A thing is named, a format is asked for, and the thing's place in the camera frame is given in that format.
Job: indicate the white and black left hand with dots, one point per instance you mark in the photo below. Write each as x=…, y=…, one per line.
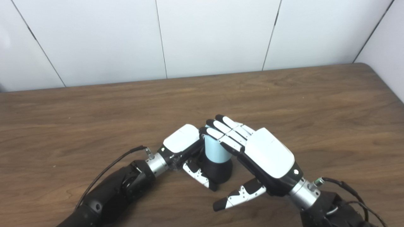
x=180, y=140

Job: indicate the white and black right hand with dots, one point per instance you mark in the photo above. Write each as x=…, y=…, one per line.
x=271, y=154

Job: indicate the light blue cylinder cup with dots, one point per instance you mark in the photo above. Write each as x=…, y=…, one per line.
x=214, y=151

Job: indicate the black flared nozzle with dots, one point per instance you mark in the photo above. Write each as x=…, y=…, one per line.
x=217, y=171

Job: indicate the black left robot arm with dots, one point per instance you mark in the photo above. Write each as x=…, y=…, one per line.
x=110, y=195

